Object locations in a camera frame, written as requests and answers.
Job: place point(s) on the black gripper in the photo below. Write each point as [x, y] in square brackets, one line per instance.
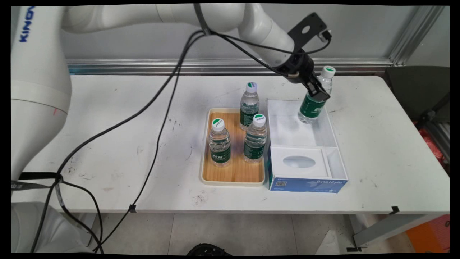
[298, 68]

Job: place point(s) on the water bottle green label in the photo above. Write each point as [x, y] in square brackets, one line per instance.
[219, 147]
[255, 144]
[249, 111]
[309, 109]

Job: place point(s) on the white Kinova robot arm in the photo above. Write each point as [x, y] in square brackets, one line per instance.
[36, 90]

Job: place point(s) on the blue and white cardboard box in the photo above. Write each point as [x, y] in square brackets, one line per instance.
[305, 185]

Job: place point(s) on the wooden tray cream rim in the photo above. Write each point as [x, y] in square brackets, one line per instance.
[237, 173]

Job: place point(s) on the red bag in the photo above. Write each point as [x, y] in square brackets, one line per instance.
[435, 147]

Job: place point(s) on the grey metal table leg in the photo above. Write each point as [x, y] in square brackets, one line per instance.
[388, 230]

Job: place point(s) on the orange box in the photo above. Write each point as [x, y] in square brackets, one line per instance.
[429, 235]

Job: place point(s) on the black round object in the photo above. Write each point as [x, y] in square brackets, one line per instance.
[208, 250]

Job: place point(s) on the black tape mark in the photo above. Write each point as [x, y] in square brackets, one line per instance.
[133, 208]

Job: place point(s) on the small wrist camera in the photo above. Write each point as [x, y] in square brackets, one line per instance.
[325, 35]

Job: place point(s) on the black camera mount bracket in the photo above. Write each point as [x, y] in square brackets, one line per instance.
[305, 30]

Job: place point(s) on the long aluminium frame rail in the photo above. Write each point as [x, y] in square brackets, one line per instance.
[215, 66]

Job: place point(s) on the slanted aluminium frame post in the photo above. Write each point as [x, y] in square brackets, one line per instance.
[413, 36]

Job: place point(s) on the short aluminium frame piece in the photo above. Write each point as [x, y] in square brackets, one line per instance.
[440, 138]

